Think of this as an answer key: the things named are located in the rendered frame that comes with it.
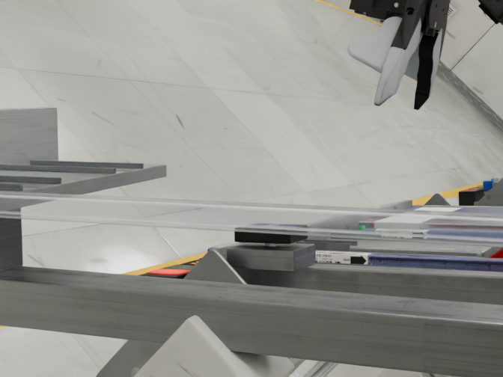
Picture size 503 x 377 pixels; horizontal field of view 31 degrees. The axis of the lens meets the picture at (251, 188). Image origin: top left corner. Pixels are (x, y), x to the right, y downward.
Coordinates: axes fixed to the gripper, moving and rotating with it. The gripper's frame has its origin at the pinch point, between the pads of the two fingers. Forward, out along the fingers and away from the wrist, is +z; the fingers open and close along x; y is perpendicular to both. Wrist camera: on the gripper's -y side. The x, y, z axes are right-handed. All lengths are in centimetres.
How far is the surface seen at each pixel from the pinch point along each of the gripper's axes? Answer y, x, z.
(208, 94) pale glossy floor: 143, -235, 21
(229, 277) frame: 3.8, 25.4, 15.3
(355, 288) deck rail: -5.3, 21.0, 13.9
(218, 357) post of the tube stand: -5.7, 46.5, 13.6
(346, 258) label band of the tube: -1.3, 11.7, 13.8
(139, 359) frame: 10.2, 25.3, 24.7
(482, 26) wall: 173, -860, -70
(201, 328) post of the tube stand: -4.3, 46.3, 12.4
